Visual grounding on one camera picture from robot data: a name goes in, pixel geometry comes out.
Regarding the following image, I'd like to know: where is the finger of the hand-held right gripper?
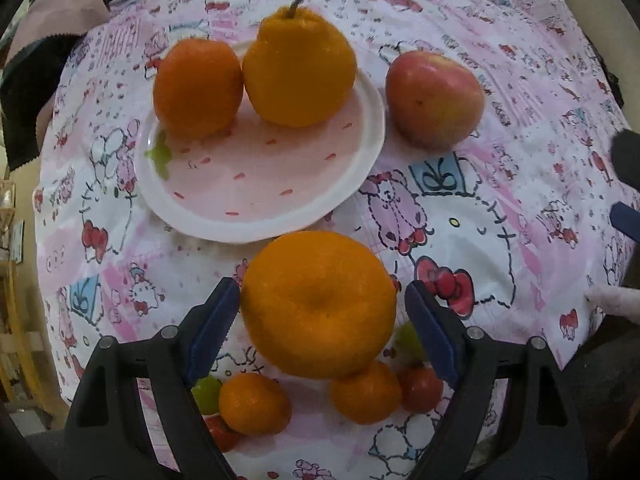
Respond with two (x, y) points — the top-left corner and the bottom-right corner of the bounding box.
(610, 201), (640, 241)
(611, 129), (640, 188)

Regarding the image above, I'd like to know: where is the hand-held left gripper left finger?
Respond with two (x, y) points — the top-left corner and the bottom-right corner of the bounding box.
(65, 276), (241, 480)

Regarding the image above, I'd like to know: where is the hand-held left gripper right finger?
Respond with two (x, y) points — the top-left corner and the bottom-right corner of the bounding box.
(404, 280), (588, 480)

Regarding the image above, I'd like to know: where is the red cherry tomato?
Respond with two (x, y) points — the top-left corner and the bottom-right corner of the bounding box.
(204, 414), (242, 453)
(397, 364), (445, 414)

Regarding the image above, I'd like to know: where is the large orange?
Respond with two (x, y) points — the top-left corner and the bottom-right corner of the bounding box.
(241, 231), (398, 380)

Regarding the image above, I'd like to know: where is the pink white plate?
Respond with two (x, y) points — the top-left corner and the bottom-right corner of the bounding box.
(134, 40), (387, 243)

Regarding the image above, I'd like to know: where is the red apple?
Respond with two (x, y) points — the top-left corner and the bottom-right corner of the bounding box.
(385, 51), (486, 150)

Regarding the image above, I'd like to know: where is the green grape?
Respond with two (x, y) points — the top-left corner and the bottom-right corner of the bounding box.
(395, 322), (426, 366)
(192, 375), (223, 416)

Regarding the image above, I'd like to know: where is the small mandarin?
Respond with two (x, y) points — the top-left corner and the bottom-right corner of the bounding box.
(331, 360), (403, 425)
(218, 372), (292, 436)

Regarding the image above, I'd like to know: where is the pink cartoon printed blanket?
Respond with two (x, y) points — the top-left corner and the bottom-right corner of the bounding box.
(32, 0), (631, 480)

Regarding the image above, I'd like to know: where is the round orange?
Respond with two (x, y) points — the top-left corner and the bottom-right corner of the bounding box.
(152, 37), (245, 141)

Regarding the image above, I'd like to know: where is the pear-shaped citrus with stem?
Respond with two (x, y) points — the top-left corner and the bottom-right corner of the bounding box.
(242, 0), (357, 128)

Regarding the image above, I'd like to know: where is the black cloth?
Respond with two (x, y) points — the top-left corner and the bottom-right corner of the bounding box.
(0, 32), (91, 173)

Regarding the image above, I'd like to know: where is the pink cloth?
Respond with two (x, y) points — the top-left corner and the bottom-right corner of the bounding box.
(15, 0), (111, 41)

